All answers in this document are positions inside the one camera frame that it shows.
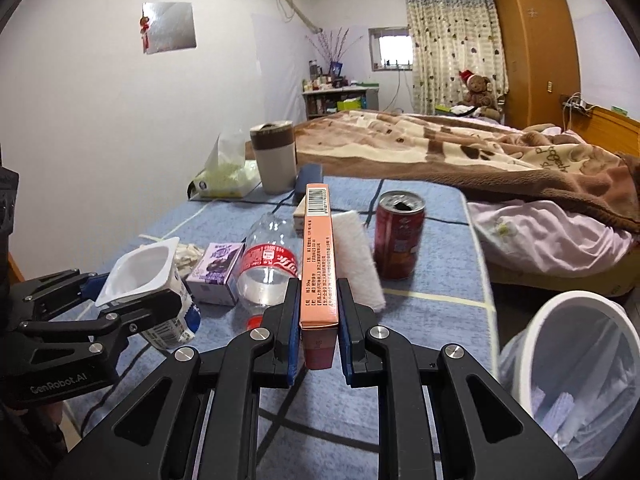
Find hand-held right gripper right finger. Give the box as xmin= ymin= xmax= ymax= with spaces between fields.
xmin=336 ymin=277 xmax=573 ymax=480

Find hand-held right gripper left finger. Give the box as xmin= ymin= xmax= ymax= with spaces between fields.
xmin=52 ymin=277 xmax=303 ymax=480

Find red drink can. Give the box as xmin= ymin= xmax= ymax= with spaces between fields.
xmin=374 ymin=190 xmax=427 ymax=281

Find translucent bin liner bag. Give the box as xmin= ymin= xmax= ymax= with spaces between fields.
xmin=500 ymin=310 xmax=633 ymax=476

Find white trash bin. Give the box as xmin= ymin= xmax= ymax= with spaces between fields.
xmin=497 ymin=291 xmax=636 ymax=478

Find heart print curtain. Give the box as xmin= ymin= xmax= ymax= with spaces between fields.
xmin=402 ymin=0 xmax=510 ymax=116

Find brown printed blanket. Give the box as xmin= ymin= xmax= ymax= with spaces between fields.
xmin=292 ymin=110 xmax=640 ymax=233

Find soft tissue pack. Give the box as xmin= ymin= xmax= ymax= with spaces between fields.
xmin=187 ymin=130 xmax=262 ymax=200

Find row of small bottles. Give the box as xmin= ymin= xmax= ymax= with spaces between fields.
xmin=301 ymin=60 xmax=351 ymax=92

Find wooden wardrobe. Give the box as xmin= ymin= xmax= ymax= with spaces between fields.
xmin=492 ymin=0 xmax=588 ymax=131

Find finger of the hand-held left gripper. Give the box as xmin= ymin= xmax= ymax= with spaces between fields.
xmin=17 ymin=287 xmax=183 ymax=361
xmin=10 ymin=269 xmax=113 ymax=333

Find pink bed sheet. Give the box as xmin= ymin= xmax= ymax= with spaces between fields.
xmin=467 ymin=200 xmax=633 ymax=286

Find silver foil wall sheet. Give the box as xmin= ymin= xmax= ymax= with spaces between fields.
xmin=142 ymin=1 xmax=196 ymax=55

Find white yogurt cup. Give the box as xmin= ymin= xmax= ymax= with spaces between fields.
xmin=95 ymin=237 xmax=201 ymax=351

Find crumpled beige wrappers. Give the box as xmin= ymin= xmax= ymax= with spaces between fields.
xmin=172 ymin=242 xmax=207 ymax=278

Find dried branches bouquet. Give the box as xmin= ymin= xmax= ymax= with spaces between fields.
xmin=305 ymin=27 xmax=363 ymax=68

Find clear bottle with red label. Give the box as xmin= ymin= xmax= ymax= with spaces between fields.
xmin=236 ymin=212 xmax=301 ymax=332

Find wooden headboard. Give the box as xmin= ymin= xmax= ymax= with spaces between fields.
xmin=560 ymin=92 xmax=640 ymax=143

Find blue checked tablecloth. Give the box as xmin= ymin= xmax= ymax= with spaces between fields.
xmin=65 ymin=175 xmax=501 ymax=480

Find small window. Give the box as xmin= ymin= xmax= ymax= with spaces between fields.
xmin=369 ymin=27 xmax=413 ymax=72

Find small beige box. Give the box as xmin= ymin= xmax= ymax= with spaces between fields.
xmin=292 ymin=195 xmax=308 ymax=236

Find wrapped air conditioner pipe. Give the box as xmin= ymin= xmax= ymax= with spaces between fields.
xmin=272 ymin=0 xmax=323 ymax=31

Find grey shelf unit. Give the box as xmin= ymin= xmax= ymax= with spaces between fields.
xmin=301 ymin=85 xmax=381 ymax=121

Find beige and brown tumbler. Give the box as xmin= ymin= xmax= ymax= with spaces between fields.
xmin=250 ymin=120 xmax=297 ymax=196

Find brown teddy bear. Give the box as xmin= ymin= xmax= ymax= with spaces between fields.
xmin=459 ymin=69 xmax=501 ymax=111

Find dark blue power adapter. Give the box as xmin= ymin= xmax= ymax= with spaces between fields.
xmin=295 ymin=164 xmax=325 ymax=196

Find orange carton box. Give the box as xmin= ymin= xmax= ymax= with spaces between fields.
xmin=299 ymin=183 xmax=341 ymax=371

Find bed base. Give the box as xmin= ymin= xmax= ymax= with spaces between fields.
xmin=487 ymin=260 xmax=636 ymax=298

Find small purple carton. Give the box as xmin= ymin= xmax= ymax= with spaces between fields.
xmin=185 ymin=241 xmax=246 ymax=307

